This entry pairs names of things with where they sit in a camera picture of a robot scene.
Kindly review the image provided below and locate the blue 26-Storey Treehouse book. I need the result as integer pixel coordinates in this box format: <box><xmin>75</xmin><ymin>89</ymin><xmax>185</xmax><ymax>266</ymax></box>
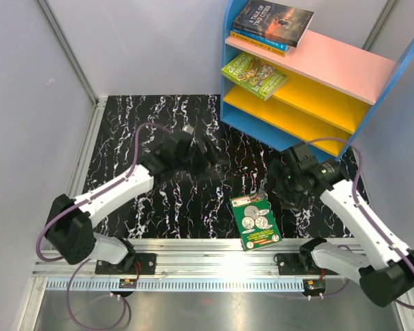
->
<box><xmin>230</xmin><ymin>28</ymin><xmax>290</xmax><ymax>52</ymax></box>

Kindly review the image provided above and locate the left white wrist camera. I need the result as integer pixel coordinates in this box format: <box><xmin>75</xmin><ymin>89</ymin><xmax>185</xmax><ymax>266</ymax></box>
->
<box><xmin>181</xmin><ymin>124</ymin><xmax>195</xmax><ymax>135</ymax></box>

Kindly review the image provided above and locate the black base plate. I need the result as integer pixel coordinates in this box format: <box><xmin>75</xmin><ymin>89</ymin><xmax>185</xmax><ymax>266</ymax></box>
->
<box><xmin>273</xmin><ymin>253</ymin><xmax>336</xmax><ymax>276</ymax></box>
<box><xmin>95</xmin><ymin>252</ymin><xmax>157</xmax><ymax>275</ymax></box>

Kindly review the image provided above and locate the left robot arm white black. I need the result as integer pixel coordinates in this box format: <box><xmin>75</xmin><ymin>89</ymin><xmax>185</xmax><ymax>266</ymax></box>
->
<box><xmin>41</xmin><ymin>130</ymin><xmax>219</xmax><ymax>274</ymax></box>

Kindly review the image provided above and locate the slotted white cable duct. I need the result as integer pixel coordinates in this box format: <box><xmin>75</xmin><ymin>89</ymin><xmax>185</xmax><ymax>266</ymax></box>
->
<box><xmin>46</xmin><ymin>277</ymin><xmax>304</xmax><ymax>292</ymax></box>

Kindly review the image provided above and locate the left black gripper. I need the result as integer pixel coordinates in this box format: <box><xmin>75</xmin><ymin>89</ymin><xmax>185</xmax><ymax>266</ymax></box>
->
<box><xmin>174</xmin><ymin>134</ymin><xmax>230</xmax><ymax>182</ymax></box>

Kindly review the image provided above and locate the colourful wooden bookshelf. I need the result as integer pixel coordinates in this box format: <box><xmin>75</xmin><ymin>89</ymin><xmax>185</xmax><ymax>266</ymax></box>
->
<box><xmin>220</xmin><ymin>1</ymin><xmax>414</xmax><ymax>160</ymax></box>

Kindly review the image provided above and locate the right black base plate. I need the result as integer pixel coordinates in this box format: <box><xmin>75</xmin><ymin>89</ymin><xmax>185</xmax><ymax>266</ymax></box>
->
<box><xmin>273</xmin><ymin>253</ymin><xmax>336</xmax><ymax>276</ymax></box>

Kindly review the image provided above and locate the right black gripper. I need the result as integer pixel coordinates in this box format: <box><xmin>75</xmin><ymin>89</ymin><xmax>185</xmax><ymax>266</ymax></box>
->
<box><xmin>257</xmin><ymin>159</ymin><xmax>308</xmax><ymax>211</ymax></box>

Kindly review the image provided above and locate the aluminium rail frame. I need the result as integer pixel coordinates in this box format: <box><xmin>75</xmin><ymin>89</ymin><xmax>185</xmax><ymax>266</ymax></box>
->
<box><xmin>32</xmin><ymin>237</ymin><xmax>407</xmax><ymax>280</ymax></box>

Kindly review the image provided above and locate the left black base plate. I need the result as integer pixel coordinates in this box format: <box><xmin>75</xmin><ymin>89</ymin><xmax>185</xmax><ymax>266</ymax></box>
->
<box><xmin>95</xmin><ymin>252</ymin><xmax>157</xmax><ymax>275</ymax></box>

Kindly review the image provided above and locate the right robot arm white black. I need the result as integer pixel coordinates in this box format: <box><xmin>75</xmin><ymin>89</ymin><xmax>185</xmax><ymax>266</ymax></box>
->
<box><xmin>268</xmin><ymin>142</ymin><xmax>414</xmax><ymax>307</ymax></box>

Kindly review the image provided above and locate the yellow book on shelf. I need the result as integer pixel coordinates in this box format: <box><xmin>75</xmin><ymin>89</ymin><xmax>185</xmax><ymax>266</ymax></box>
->
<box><xmin>230</xmin><ymin>32</ymin><xmax>286</xmax><ymax>57</ymax></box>

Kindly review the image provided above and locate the green 65-Storey Treehouse book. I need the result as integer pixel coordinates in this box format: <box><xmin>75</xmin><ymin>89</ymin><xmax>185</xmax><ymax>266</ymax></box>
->
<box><xmin>221</xmin><ymin>52</ymin><xmax>288</xmax><ymax>101</ymax></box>

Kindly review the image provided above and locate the A Tale of Two Cities book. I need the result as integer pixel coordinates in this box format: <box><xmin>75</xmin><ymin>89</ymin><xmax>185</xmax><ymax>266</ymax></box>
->
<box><xmin>232</xmin><ymin>0</ymin><xmax>314</xmax><ymax>48</ymax></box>

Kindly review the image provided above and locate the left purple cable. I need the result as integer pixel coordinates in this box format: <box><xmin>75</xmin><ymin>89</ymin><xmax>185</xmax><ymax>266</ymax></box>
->
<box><xmin>36</xmin><ymin>123</ymin><xmax>175</xmax><ymax>330</ymax></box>

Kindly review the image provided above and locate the green coin guide book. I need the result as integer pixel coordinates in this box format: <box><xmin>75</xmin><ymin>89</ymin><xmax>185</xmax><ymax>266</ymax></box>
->
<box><xmin>230</xmin><ymin>191</ymin><xmax>282</xmax><ymax>252</ymax></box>

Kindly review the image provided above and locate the black marble pattern mat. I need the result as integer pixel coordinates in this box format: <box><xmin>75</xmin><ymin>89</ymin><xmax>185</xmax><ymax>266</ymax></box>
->
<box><xmin>70</xmin><ymin>94</ymin><xmax>380</xmax><ymax>239</ymax></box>

